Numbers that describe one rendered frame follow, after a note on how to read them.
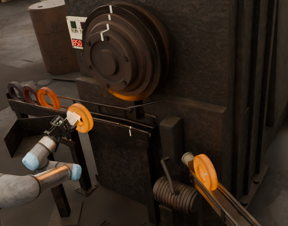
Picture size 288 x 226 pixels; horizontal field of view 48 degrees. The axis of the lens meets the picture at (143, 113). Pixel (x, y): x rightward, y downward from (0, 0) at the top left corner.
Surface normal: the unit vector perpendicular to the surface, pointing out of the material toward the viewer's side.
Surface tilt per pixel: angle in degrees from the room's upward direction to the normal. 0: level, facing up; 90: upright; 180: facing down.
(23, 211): 1
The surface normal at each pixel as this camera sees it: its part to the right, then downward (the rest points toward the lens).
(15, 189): 0.55, -0.28
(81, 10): -0.58, 0.47
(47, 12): 0.09, 0.50
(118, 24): -0.13, -0.46
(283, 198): -0.11, -0.86
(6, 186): 0.28, -0.46
